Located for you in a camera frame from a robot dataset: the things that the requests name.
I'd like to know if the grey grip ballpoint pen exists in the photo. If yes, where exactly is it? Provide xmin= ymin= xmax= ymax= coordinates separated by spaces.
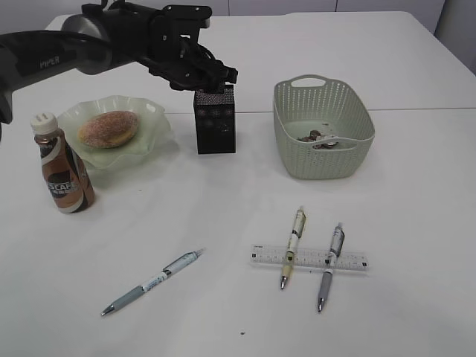
xmin=317 ymin=222 xmax=345 ymax=314

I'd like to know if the cream grip ballpoint pen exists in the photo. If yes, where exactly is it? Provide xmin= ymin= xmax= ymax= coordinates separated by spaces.
xmin=280 ymin=206 xmax=306 ymax=290

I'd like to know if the brown grey paper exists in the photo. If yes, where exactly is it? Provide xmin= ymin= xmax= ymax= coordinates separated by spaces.
xmin=298 ymin=129 xmax=324 ymax=142

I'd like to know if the pale green wavy plate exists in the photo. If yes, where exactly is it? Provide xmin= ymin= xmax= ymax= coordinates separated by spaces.
xmin=57 ymin=95 xmax=171 ymax=169

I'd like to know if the paper with pink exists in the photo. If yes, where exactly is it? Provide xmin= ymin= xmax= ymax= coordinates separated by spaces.
xmin=309 ymin=130 xmax=338 ymax=149

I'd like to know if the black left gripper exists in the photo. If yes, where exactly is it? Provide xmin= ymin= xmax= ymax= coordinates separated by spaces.
xmin=147 ymin=34 xmax=238 ymax=91

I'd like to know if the brown Nescafe coffee bottle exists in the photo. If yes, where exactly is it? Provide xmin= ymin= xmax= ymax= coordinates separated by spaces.
xmin=30 ymin=112 xmax=95 ymax=213

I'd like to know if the blue grey ballpoint pen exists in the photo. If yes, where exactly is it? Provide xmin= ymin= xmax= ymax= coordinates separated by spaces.
xmin=100 ymin=248 xmax=205 ymax=317

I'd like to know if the black mesh pen holder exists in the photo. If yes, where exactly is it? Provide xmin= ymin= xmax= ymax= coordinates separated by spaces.
xmin=193 ymin=85 xmax=236 ymax=155

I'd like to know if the clear plastic ruler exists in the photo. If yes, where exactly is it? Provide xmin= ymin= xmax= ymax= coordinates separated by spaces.
xmin=249 ymin=245 xmax=370 ymax=271

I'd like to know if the sugared bread bun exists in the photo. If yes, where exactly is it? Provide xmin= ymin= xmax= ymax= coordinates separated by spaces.
xmin=77 ymin=111 xmax=140 ymax=149

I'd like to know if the pale green plastic basket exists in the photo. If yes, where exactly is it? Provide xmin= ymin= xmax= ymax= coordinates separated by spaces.
xmin=273 ymin=74 xmax=375 ymax=180

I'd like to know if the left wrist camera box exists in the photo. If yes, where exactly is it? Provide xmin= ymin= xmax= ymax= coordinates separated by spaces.
xmin=163 ymin=4 xmax=213 ymax=37

